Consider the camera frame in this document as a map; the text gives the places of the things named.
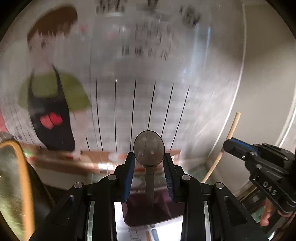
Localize person right hand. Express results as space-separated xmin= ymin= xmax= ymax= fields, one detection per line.
xmin=260 ymin=199 xmax=290 ymax=227

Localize blue grey ceramic spoon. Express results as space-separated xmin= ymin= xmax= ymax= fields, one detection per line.
xmin=150 ymin=225 xmax=159 ymax=241

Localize wooden chopstick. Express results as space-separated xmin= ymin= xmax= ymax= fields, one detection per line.
xmin=202 ymin=112 xmax=241 ymax=183
xmin=145 ymin=231 xmax=152 ymax=241

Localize purple utensil holder box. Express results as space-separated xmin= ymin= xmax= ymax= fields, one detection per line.
xmin=121 ymin=178 xmax=184 ymax=227

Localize green white table cloth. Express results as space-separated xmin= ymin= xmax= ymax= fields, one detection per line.
xmin=87 ymin=162 xmax=213 ymax=241

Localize orange handled pot lid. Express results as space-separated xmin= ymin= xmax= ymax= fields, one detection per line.
xmin=1 ymin=140 xmax=35 ymax=240

